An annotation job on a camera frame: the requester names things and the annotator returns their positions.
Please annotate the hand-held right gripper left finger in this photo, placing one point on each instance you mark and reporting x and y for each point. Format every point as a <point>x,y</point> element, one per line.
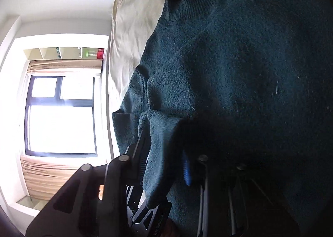
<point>114,190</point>

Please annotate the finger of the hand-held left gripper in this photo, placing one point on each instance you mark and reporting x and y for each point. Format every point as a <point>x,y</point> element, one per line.
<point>139,215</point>

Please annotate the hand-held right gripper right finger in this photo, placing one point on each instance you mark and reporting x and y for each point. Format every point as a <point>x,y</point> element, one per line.
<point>187,172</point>

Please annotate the dark green knit sweater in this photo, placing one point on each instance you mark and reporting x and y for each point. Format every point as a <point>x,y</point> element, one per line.
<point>234,70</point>

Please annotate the beige curtain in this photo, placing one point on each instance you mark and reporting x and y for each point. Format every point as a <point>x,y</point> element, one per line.
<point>65,66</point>
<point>46,174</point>

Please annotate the black framed window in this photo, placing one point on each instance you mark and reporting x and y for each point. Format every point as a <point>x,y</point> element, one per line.
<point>59,122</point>

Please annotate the red box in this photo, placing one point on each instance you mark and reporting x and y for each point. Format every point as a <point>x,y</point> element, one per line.
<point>100,54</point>

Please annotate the green lidded jar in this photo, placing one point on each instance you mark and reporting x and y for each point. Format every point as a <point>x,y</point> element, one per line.
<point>91,53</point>

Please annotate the beige bed sheet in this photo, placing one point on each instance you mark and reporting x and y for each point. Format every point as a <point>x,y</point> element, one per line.
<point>132,26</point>

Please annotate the white wall shelf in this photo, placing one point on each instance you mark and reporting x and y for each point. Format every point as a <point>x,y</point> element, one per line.
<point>52,53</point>

